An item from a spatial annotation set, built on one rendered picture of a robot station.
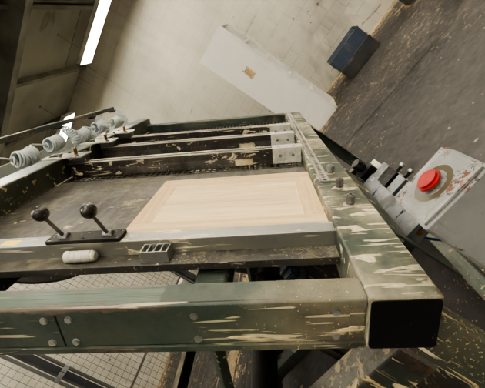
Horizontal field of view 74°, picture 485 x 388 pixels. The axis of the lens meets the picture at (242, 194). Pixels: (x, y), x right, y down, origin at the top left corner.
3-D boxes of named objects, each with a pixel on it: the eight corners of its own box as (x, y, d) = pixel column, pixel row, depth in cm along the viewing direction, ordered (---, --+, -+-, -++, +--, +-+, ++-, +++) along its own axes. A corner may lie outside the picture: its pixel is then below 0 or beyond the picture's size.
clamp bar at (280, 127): (291, 136, 194) (289, 95, 185) (104, 151, 205) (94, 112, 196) (289, 133, 203) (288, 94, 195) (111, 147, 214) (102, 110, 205)
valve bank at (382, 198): (510, 235, 73) (432, 181, 70) (463, 278, 78) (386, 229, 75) (414, 169, 120) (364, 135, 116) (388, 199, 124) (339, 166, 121)
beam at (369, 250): (438, 349, 55) (447, 297, 51) (366, 350, 56) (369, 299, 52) (299, 125, 259) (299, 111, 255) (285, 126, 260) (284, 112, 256)
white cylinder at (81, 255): (64, 265, 80) (94, 264, 79) (60, 255, 78) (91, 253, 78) (70, 259, 82) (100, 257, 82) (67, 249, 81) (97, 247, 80)
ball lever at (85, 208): (115, 242, 82) (90, 212, 71) (101, 242, 82) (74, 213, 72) (118, 229, 84) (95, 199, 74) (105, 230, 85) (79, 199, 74)
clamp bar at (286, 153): (301, 163, 141) (300, 107, 132) (48, 181, 151) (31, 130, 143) (299, 157, 150) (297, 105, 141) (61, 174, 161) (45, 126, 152)
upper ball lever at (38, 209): (71, 244, 83) (39, 215, 73) (57, 245, 83) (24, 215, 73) (75, 232, 85) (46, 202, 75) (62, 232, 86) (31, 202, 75)
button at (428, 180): (453, 179, 48) (442, 172, 47) (433, 199, 49) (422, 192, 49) (439, 171, 51) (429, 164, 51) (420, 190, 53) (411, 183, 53)
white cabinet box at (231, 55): (337, 108, 471) (219, 25, 439) (312, 138, 499) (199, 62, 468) (333, 98, 523) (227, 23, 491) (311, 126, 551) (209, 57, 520)
